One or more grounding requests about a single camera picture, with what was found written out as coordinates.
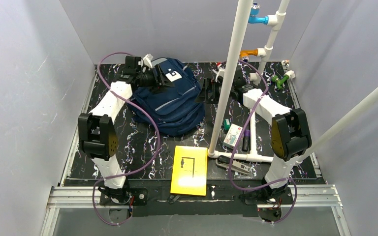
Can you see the black pen on notebook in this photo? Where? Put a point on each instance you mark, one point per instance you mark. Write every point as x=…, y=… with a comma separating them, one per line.
x=187, y=165

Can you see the aluminium rail frame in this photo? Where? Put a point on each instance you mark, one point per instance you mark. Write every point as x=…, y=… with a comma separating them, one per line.
x=318, y=210

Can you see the green pipe valve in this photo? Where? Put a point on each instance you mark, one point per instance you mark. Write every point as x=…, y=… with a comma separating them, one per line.
x=278, y=82

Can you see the yellow notebook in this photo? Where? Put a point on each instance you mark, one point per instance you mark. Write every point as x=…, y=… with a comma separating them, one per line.
x=184, y=185

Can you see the purple marker pen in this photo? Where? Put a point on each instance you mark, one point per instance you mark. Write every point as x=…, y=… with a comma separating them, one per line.
x=246, y=140

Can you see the grey stapler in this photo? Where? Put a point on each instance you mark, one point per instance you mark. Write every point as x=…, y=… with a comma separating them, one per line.
x=224, y=161

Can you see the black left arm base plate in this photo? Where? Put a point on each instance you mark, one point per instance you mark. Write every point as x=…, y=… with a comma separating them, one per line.
x=123, y=197

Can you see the navy blue student backpack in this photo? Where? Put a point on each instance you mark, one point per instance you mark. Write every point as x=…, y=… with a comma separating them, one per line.
x=174, y=110

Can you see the white PVC pipe frame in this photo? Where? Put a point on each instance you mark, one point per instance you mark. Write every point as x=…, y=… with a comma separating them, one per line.
x=247, y=9

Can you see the white rectangular box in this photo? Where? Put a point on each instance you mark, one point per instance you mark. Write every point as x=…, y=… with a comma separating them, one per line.
x=232, y=136

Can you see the orange pipe valve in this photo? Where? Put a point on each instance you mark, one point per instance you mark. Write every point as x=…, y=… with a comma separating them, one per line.
x=245, y=54

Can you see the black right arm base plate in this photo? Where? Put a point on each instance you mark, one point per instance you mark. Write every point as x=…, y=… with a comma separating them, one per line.
x=266, y=194

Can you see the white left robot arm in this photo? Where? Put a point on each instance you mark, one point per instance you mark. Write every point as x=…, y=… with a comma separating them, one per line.
x=96, y=132

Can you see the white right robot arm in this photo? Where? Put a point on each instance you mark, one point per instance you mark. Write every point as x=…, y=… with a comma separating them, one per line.
x=290, y=135

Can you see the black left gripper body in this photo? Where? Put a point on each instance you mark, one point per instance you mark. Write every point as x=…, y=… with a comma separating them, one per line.
x=158, y=80

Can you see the blue pipe valve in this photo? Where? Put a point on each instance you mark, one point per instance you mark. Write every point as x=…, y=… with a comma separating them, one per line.
x=254, y=18

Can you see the small green eraser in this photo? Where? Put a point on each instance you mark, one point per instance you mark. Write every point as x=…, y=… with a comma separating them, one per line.
x=226, y=124

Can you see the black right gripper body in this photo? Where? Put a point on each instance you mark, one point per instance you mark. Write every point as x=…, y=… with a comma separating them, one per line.
x=211, y=88

